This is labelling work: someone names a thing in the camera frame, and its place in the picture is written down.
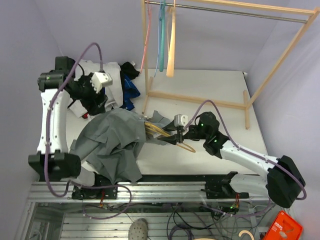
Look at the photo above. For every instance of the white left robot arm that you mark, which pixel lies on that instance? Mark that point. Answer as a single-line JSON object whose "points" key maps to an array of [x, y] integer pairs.
{"points": [[53, 161]]}

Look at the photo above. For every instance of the beige curved hanger piece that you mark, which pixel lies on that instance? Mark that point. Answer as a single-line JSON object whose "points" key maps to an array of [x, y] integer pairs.
{"points": [[246, 233]]}

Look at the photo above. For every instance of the yellow hanger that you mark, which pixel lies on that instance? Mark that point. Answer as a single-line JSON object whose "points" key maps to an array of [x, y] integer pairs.
{"points": [[153, 131]]}

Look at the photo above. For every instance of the orange plastic case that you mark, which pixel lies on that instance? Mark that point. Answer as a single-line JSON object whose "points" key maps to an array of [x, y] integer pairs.
{"points": [[284, 227]]}

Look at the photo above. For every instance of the red plaid garment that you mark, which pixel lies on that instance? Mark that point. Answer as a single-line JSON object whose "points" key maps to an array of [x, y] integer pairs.
{"points": [[86, 116]]}

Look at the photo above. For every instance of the teal hanger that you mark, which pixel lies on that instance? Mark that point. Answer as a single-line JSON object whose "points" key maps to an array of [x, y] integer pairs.
{"points": [[162, 35]]}

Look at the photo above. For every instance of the black garment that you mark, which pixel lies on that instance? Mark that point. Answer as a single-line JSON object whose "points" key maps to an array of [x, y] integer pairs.
{"points": [[129, 71]]}

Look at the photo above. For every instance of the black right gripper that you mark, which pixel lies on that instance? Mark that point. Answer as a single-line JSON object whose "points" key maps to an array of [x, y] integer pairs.
{"points": [[173, 139]]}

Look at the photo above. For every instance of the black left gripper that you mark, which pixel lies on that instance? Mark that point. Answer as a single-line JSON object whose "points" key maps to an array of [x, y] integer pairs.
{"points": [[92, 105]]}

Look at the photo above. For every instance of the pink wire hanger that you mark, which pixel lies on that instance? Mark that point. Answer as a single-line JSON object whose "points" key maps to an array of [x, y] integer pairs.
{"points": [[146, 12]]}

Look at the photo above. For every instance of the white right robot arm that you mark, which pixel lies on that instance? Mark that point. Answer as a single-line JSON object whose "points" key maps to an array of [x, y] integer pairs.
{"points": [[277, 178]]}

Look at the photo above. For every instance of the aluminium rail frame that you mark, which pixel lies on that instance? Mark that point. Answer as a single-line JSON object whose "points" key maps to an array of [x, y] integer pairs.
{"points": [[172, 209]]}

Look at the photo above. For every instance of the white shirt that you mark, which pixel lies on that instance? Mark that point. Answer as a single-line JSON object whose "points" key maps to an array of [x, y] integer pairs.
{"points": [[114, 92]]}

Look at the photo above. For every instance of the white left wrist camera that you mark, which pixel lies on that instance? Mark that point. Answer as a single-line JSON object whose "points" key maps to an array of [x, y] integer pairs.
{"points": [[100, 80]]}

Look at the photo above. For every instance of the grey perforated shoe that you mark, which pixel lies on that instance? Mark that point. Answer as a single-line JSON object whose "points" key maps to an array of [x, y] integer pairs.
{"points": [[138, 230]]}

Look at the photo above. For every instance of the grey shirt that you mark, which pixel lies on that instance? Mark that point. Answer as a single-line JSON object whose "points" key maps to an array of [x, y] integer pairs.
{"points": [[111, 143]]}

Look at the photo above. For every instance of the natural wooden hanger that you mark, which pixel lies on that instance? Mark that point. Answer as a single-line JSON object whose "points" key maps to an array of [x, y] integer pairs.
{"points": [[172, 45]]}

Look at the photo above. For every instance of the wooden clothes rack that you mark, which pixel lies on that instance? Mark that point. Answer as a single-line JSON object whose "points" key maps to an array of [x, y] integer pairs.
{"points": [[306, 17]]}

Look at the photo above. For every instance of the light blue hanger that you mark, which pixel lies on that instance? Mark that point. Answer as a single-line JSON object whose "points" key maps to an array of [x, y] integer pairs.
{"points": [[159, 39]]}

